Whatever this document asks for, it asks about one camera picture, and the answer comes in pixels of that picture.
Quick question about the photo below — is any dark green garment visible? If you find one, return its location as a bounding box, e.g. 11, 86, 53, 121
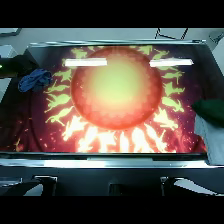
191, 97, 224, 128

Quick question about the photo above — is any blue garment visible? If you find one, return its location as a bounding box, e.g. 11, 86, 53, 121
17, 68, 54, 94

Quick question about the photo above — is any black garment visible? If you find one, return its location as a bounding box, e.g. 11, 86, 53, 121
0, 54, 41, 80

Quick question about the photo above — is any grey garment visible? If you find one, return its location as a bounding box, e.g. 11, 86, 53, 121
193, 113, 224, 167

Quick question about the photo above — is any silver frame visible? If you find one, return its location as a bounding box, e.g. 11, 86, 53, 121
0, 39, 224, 196

